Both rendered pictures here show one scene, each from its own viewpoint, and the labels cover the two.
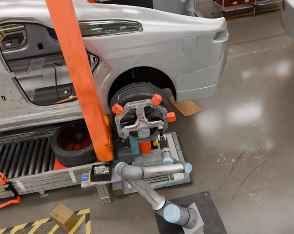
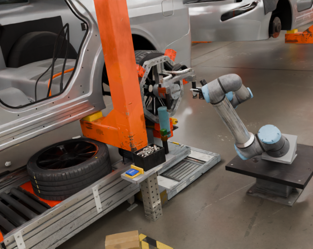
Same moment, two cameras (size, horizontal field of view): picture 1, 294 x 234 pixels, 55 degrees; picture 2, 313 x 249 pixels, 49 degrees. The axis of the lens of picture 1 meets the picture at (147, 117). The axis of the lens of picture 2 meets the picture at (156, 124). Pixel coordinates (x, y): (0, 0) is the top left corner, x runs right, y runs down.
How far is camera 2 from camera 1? 232 cm
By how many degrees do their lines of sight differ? 40
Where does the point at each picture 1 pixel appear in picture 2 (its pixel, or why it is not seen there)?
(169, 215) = (271, 134)
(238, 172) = not seen: hidden behind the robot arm
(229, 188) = not seen: hidden behind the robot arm
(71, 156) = (86, 167)
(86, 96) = (122, 34)
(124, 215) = (191, 213)
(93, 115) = (130, 65)
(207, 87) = (186, 61)
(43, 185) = (57, 233)
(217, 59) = (188, 26)
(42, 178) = (56, 218)
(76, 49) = not seen: outside the picture
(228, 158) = (228, 135)
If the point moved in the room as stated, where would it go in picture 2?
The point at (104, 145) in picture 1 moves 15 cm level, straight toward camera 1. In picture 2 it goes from (139, 117) to (156, 119)
